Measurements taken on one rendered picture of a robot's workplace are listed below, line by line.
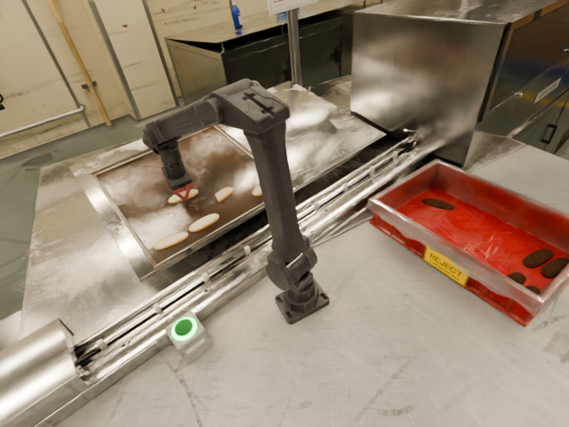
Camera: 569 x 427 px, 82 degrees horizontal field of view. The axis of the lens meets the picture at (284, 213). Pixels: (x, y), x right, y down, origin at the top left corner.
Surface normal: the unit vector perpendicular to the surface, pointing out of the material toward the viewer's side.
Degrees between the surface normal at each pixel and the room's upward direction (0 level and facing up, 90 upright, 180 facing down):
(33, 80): 90
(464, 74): 90
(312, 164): 10
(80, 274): 0
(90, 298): 0
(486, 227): 0
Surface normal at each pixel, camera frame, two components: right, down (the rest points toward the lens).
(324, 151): 0.01, -0.67
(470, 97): -0.76, 0.47
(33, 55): 0.64, 0.45
